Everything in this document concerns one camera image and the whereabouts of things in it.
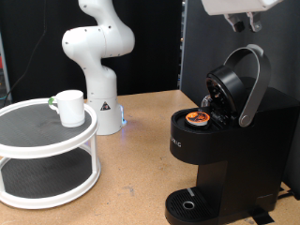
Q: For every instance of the orange Java Factory coffee pod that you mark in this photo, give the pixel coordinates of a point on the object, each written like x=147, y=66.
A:
x=197, y=118

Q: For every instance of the black tape strip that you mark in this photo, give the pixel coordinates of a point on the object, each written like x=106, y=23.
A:
x=262, y=216

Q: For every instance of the black curtain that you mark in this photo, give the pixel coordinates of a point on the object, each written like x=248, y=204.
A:
x=150, y=47

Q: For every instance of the white mug with green mark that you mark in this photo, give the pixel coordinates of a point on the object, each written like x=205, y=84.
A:
x=73, y=109

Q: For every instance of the black Keurig water tank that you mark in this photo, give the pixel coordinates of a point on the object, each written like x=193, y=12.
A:
x=250, y=82

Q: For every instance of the white two-tier turntable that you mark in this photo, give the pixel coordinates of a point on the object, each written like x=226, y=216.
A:
x=31, y=128

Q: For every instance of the black Keurig coffee machine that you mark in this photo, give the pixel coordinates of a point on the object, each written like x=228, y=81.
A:
x=250, y=150

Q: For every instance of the metal frame post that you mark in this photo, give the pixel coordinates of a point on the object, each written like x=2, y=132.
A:
x=182, y=47

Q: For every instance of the black slotted drip tray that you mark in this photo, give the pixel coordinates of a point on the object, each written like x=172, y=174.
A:
x=178, y=200

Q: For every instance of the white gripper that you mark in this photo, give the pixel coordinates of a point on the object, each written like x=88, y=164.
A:
x=234, y=6

